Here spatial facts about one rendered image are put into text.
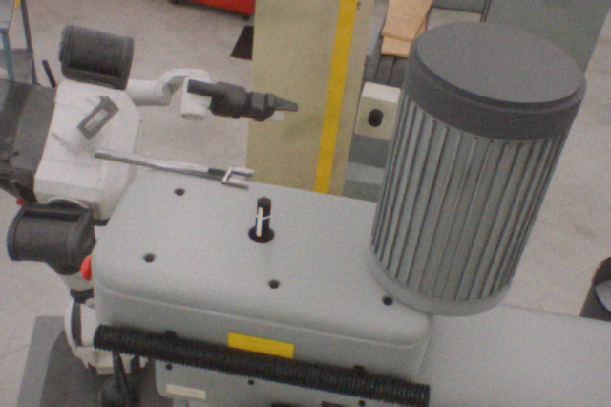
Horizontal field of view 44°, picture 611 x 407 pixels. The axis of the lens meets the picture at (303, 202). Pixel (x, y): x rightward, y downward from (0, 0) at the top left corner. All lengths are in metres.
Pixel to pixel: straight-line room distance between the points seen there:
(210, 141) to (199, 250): 3.53
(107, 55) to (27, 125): 0.23
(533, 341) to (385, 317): 0.30
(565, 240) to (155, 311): 3.51
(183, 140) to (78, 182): 2.95
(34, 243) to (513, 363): 0.95
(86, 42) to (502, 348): 1.08
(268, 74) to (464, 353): 1.94
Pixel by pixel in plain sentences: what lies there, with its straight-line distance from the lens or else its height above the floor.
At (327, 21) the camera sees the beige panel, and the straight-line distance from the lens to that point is 2.77.
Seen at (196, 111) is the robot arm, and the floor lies 1.57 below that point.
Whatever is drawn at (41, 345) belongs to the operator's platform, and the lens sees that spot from 2.91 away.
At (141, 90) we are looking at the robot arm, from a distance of 1.97.
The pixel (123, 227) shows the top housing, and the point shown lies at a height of 1.89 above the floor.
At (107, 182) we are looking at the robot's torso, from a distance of 1.61.
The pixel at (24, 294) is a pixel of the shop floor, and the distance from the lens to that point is 3.66.
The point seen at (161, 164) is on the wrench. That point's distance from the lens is 1.16.
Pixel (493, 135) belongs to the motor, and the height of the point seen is 2.17.
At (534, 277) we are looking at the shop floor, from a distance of 4.04.
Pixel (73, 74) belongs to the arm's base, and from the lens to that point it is 1.73.
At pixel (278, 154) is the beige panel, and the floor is 0.80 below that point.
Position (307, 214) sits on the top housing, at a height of 1.89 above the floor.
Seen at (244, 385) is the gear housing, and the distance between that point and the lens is 1.11.
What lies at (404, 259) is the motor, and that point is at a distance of 0.95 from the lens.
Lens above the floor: 2.59
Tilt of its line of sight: 39 degrees down
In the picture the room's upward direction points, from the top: 7 degrees clockwise
